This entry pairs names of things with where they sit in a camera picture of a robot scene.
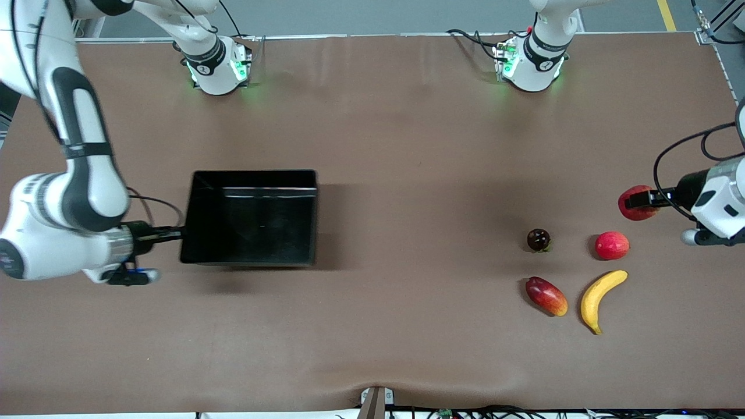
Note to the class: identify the red yellow apple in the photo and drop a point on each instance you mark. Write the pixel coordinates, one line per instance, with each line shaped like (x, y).
(639, 213)

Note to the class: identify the red yellow mango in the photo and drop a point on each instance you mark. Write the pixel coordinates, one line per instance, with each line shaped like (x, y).
(546, 295)

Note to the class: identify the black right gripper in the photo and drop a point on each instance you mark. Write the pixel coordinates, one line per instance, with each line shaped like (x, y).
(141, 237)

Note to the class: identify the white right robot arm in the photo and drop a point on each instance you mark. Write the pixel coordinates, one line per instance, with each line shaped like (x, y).
(87, 192)

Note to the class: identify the red round apple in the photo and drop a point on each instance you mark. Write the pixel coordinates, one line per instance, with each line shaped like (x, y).
(612, 245)

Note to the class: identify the black plastic box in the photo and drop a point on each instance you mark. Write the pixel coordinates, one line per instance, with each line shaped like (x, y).
(250, 221)

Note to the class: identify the small green circuit board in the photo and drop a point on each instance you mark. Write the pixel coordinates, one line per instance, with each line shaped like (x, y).
(445, 414)

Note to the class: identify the dark purple mangosteen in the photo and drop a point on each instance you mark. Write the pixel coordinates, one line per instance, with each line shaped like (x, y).
(538, 240)

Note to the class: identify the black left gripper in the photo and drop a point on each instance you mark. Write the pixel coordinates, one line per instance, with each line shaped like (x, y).
(688, 189)

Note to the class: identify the aluminium frame profile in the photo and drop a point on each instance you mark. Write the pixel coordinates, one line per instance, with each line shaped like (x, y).
(713, 32)
(90, 28)

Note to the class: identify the yellow banana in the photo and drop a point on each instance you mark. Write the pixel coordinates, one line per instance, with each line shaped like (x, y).
(591, 302)

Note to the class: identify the metal table edge bracket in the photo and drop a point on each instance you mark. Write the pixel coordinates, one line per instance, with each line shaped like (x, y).
(375, 402)

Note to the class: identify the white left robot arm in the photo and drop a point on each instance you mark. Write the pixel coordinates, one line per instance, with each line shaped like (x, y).
(538, 52)

